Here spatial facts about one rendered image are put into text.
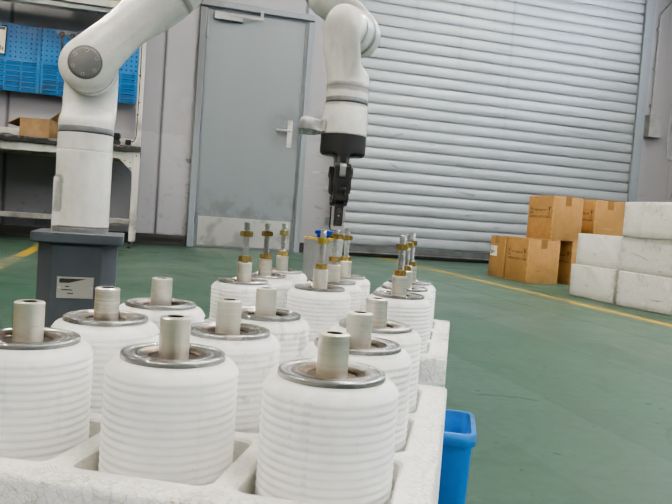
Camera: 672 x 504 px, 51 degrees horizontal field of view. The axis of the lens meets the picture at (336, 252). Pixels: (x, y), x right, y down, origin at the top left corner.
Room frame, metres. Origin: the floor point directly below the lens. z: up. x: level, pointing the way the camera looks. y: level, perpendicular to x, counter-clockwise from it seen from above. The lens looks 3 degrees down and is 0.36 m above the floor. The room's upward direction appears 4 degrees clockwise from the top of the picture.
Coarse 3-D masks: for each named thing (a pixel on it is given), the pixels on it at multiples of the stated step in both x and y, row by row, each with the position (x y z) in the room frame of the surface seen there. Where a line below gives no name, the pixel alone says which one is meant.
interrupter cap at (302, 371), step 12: (300, 360) 0.51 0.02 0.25; (312, 360) 0.52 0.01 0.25; (288, 372) 0.47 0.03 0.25; (300, 372) 0.48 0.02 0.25; (312, 372) 0.49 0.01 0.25; (348, 372) 0.50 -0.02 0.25; (360, 372) 0.50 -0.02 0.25; (372, 372) 0.50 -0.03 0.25; (312, 384) 0.45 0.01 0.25; (324, 384) 0.45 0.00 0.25; (336, 384) 0.45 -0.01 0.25; (348, 384) 0.45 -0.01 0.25; (360, 384) 0.46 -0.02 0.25; (372, 384) 0.46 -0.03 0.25
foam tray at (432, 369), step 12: (444, 324) 1.27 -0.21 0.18; (432, 336) 1.13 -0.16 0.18; (444, 336) 1.13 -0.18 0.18; (432, 348) 1.02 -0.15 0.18; (444, 348) 1.02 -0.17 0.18; (420, 360) 0.95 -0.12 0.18; (432, 360) 0.94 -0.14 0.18; (444, 360) 0.94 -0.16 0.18; (420, 372) 0.95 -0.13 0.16; (432, 372) 0.94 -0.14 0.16; (444, 372) 0.94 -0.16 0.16; (420, 384) 0.95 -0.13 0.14; (432, 384) 0.94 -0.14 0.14; (444, 384) 0.94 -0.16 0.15
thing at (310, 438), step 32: (288, 384) 0.46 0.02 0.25; (384, 384) 0.48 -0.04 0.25; (288, 416) 0.45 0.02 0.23; (320, 416) 0.44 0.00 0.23; (352, 416) 0.44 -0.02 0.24; (384, 416) 0.46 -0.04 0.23; (288, 448) 0.45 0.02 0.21; (320, 448) 0.44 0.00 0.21; (352, 448) 0.45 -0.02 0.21; (384, 448) 0.46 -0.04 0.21; (256, 480) 0.48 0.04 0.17; (288, 480) 0.45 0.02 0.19; (320, 480) 0.44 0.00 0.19; (352, 480) 0.45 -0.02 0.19; (384, 480) 0.47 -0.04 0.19
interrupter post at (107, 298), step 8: (96, 288) 0.64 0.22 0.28; (104, 288) 0.64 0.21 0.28; (112, 288) 0.64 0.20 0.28; (96, 296) 0.64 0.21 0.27; (104, 296) 0.64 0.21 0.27; (112, 296) 0.64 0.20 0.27; (96, 304) 0.64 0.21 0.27; (104, 304) 0.64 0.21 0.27; (112, 304) 0.64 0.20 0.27; (96, 312) 0.64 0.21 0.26; (104, 312) 0.64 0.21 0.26; (112, 312) 0.64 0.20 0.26; (104, 320) 0.64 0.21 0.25; (112, 320) 0.64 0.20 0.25
